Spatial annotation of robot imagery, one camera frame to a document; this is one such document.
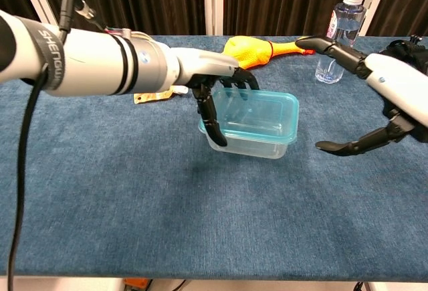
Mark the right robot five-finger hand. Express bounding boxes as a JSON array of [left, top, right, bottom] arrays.
[[296, 35, 428, 157]]

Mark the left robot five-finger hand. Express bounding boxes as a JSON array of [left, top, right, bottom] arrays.
[[172, 46, 261, 147]]

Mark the clear blue plastic container lid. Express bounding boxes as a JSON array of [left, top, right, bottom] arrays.
[[199, 89, 300, 146]]

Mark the clear blue plastic container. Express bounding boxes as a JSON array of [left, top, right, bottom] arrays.
[[200, 126, 292, 161]]

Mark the orange plastic bin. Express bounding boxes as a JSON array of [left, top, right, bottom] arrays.
[[122, 278, 150, 291]]

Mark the yellow rubber chicken toy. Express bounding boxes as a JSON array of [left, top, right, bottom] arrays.
[[223, 35, 318, 70]]

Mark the orange spouted drink pouch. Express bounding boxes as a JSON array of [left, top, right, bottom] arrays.
[[133, 85, 189, 105]]

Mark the clear water bottle white cap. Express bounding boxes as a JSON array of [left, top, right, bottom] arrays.
[[314, 0, 368, 85]]

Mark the blue tablecloth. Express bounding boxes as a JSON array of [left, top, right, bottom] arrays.
[[0, 34, 428, 280]]

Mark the black head strap mount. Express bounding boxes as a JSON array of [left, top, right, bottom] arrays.
[[379, 33, 428, 72]]

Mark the small silver plug with wires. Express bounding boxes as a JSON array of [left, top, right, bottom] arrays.
[[74, 0, 132, 38]]

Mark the black velcro strap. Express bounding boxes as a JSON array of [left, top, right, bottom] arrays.
[[16, 15, 68, 91]]

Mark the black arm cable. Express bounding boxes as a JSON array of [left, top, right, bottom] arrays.
[[7, 0, 74, 291]]

